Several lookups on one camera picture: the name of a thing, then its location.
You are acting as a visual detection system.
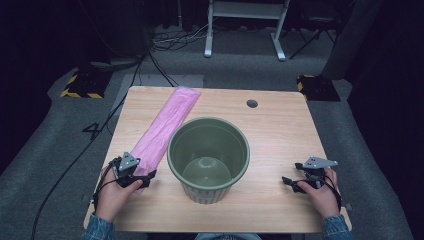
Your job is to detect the person's left hand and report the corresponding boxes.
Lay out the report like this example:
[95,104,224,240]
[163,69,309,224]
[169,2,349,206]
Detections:
[94,166,144,223]

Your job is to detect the right hand-held gripper black cable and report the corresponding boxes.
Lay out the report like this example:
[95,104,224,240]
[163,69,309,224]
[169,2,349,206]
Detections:
[319,173,344,213]

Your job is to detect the black yellow striped base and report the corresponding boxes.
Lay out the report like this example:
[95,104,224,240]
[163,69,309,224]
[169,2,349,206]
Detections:
[296,74,342,102]
[60,68,113,99]

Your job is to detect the person's legs in jeans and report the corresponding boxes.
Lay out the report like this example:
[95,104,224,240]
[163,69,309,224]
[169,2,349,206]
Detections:
[194,232,263,240]

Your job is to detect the left hand-held gripper black cable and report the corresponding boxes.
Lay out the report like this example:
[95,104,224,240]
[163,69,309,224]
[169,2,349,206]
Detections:
[92,158,123,211]

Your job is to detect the white metal stand frame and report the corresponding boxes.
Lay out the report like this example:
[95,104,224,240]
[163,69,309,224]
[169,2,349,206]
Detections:
[203,0,291,62]

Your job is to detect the black tripod stand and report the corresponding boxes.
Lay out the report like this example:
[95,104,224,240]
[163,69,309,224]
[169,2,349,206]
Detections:
[288,19,338,61]

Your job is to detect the tangle of floor cables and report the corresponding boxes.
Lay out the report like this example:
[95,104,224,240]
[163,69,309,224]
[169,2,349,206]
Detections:
[151,23,214,53]

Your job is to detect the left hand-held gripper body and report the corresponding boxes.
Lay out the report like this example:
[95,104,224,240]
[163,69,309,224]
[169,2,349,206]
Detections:
[111,151,143,188]

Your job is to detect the grey slanted column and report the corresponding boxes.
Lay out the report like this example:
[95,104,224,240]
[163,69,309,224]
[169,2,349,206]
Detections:
[320,0,384,81]

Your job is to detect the short black floor cable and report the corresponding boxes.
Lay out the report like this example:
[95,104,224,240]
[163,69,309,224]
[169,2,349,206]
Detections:
[148,51,181,88]

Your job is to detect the green plastic trash bin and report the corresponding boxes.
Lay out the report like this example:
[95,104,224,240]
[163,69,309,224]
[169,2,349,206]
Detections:
[166,116,251,205]

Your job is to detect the person's right hand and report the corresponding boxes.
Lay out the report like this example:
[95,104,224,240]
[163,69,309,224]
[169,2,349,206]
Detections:
[297,167,341,219]

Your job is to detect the pink plastic trash bag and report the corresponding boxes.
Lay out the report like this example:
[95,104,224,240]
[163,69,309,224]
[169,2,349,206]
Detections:
[130,85,202,196]

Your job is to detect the long black floor cable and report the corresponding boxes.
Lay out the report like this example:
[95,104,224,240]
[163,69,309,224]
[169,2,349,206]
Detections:
[30,54,148,240]

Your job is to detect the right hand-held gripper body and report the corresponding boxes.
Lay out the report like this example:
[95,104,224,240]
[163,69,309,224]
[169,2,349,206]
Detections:
[302,156,338,189]

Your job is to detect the dark equipment stand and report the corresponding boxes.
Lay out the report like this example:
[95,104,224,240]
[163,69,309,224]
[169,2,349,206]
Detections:
[78,0,151,73]

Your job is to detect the hand-held gripper black cable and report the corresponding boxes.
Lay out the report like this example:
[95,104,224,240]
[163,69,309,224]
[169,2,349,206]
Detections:
[92,158,123,211]
[319,173,344,213]

